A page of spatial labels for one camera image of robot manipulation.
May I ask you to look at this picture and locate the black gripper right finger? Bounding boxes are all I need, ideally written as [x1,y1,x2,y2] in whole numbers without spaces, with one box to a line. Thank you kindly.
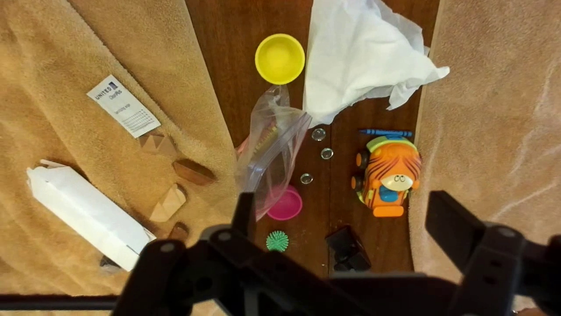
[425,189,561,316]

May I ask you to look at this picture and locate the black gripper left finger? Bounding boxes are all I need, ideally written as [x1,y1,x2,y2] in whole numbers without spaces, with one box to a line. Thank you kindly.
[111,191,277,316]

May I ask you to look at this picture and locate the magenta purple plastic bowl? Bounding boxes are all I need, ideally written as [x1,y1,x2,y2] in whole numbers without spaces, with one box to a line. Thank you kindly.
[265,184,305,222]

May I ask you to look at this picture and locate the yellow plastic bowl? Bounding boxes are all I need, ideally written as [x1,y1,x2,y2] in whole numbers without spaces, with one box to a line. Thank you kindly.
[253,31,307,87]

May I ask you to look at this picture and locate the dark brown wooden block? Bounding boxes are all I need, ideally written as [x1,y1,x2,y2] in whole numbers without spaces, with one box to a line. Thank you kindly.
[167,219,193,242]
[172,157,219,187]

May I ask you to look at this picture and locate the light wooden block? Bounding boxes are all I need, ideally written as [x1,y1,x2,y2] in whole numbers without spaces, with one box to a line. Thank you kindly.
[148,182,190,224]

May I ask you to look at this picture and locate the green ridged round disc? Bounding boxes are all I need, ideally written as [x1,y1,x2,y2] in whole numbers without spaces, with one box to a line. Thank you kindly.
[265,228,291,254]

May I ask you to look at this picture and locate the white carton box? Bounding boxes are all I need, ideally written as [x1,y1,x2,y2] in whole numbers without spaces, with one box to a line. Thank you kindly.
[25,159,158,273]

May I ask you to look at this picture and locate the tan pyramid wooden block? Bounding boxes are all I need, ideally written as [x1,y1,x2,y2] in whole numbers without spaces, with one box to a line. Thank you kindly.
[139,129,179,161]

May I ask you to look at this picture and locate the orange tiger toy car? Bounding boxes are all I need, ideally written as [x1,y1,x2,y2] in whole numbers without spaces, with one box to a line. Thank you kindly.
[349,135,425,219]

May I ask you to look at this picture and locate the black clamp object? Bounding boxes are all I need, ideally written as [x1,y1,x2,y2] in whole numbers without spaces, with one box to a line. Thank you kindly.
[325,224,374,273]

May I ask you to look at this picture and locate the clear plastic zip bag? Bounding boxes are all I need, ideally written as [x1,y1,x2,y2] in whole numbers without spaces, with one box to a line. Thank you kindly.
[235,85,314,222]

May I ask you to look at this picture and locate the blue crayon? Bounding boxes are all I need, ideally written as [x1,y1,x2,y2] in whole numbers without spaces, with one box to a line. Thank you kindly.
[358,128,416,140]

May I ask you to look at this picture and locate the white printed card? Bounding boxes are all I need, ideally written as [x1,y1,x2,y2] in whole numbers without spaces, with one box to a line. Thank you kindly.
[86,73,163,140]

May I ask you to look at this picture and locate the crumpled white tissue paper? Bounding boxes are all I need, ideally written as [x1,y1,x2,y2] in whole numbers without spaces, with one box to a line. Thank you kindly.
[302,0,453,128]

